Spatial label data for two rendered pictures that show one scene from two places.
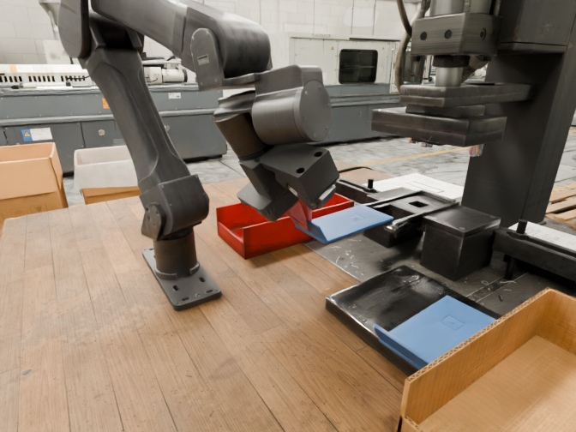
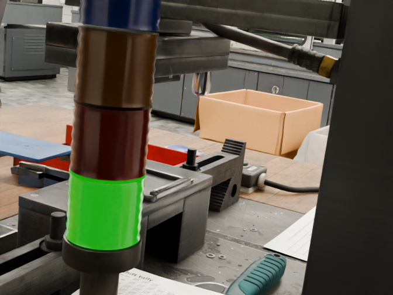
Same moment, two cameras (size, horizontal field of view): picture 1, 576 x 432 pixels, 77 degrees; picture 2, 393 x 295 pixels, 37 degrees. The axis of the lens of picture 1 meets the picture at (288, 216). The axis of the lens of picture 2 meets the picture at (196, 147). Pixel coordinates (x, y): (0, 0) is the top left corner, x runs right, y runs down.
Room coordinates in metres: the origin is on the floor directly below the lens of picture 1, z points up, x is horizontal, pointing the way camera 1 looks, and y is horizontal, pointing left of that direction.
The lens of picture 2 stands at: (0.36, -0.77, 1.17)
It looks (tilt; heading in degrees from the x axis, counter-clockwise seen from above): 14 degrees down; 59
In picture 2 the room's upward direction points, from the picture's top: 6 degrees clockwise
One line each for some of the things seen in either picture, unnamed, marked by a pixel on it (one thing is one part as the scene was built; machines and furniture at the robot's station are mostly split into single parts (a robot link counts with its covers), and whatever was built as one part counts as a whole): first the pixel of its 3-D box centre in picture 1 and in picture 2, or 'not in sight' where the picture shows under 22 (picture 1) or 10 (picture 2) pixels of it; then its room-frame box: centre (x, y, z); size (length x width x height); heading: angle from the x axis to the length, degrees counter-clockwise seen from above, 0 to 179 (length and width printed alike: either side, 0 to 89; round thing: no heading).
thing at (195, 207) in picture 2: (424, 230); (122, 227); (0.59, -0.25, 0.94); 0.20 x 0.10 x 0.07; 33
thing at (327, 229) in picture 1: (342, 215); (7, 132); (0.51, -0.08, 1.00); 0.15 x 0.07 x 0.03; 125
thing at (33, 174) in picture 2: (405, 224); (44, 174); (0.52, -0.18, 0.98); 0.07 x 0.02 x 0.01; 123
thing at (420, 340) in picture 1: (440, 324); not in sight; (0.34, -0.17, 0.93); 0.15 x 0.07 x 0.03; 127
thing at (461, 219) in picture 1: (428, 208); (126, 189); (0.59, -0.25, 0.98); 0.20 x 0.10 x 0.01; 33
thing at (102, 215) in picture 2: not in sight; (105, 203); (0.46, -0.51, 1.07); 0.04 x 0.04 x 0.03
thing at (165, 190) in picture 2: (435, 201); (170, 196); (0.63, -0.27, 0.98); 0.07 x 0.01 x 0.03; 33
